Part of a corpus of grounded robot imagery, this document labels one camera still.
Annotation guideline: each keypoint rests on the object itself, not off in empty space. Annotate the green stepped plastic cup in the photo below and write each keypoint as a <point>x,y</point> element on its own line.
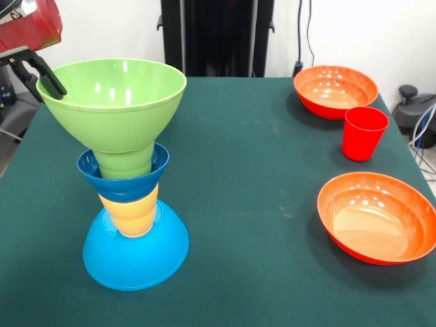
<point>126,163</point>

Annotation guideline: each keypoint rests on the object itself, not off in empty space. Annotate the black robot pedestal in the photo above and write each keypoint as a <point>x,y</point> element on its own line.
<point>211,34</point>

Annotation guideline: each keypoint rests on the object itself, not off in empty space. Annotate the black equipment box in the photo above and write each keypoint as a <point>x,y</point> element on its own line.
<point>5,88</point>

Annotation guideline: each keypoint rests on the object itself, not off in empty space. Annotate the light blue plastic bowl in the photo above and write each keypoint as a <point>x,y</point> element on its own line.
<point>143,259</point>

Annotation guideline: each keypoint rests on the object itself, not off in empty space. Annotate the light green plastic bowl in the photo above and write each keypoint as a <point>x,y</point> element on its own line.
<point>116,116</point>

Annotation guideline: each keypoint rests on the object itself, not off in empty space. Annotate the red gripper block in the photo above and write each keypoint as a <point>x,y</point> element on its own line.
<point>30,30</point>

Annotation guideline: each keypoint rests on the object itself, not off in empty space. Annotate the dark blue plastic bowl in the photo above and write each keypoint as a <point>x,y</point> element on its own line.
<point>129,189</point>

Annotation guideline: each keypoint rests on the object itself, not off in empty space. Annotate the red plastic cup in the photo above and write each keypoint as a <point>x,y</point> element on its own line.
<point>364,136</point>

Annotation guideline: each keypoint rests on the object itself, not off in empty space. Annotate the dark green tablecloth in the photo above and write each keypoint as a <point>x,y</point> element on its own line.
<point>238,190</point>

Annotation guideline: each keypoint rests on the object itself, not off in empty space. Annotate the orange plastic bowl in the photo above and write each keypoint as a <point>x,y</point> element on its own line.
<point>335,92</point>
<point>374,221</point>

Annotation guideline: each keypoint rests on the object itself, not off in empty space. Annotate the yellow stepped plastic cup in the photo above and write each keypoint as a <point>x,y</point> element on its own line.
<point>134,218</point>

